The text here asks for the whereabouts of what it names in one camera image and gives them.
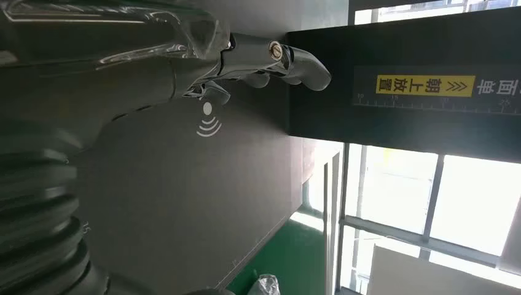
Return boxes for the grey package with red print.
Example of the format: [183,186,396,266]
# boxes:
[247,273,281,295]

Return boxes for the dark grey machine scan platform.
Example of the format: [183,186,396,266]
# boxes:
[76,77,305,295]

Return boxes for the black ruler sticker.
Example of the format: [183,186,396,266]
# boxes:
[352,64,521,116]

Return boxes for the yellow label with black characters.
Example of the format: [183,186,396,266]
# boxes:
[375,74,477,98]

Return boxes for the white board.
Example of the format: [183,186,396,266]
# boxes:
[365,243,521,295]

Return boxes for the grey window frame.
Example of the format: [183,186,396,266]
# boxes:
[334,0,521,295]

